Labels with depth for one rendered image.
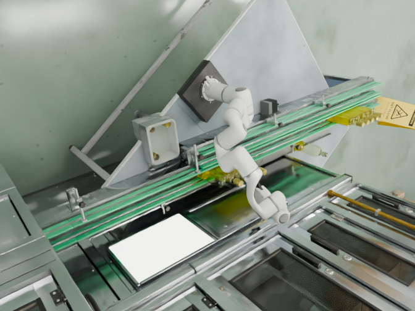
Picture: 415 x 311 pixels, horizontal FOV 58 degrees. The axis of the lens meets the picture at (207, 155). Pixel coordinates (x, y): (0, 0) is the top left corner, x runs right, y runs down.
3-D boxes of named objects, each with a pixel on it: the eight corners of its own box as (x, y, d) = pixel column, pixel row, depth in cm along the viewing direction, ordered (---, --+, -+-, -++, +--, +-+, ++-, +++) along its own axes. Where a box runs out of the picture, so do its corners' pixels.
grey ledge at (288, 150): (224, 173, 240) (236, 179, 232) (223, 161, 236) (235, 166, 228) (319, 130, 289) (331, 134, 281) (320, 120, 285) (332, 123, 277)
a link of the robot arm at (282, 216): (267, 207, 159) (285, 193, 160) (255, 195, 168) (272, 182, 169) (281, 229, 167) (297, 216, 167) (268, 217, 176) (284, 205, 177)
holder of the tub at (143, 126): (147, 170, 208) (154, 174, 202) (138, 123, 196) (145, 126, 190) (173, 160, 216) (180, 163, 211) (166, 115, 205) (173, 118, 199)
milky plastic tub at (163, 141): (145, 161, 205) (153, 166, 198) (138, 123, 196) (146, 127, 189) (172, 151, 214) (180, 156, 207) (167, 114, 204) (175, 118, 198)
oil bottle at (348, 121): (325, 120, 274) (360, 129, 253) (325, 113, 271) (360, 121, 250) (330, 118, 277) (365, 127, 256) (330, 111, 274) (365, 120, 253)
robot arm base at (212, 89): (194, 86, 203) (212, 91, 192) (209, 69, 206) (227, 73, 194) (209, 105, 213) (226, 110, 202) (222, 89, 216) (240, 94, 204)
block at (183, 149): (181, 162, 212) (188, 166, 207) (178, 147, 208) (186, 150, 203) (186, 160, 214) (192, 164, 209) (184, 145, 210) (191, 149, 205)
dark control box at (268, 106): (259, 112, 248) (268, 115, 242) (259, 100, 245) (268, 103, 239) (268, 109, 253) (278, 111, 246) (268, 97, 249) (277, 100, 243)
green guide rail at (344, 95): (193, 152, 207) (201, 157, 201) (192, 150, 206) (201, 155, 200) (373, 82, 297) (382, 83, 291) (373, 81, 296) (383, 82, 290)
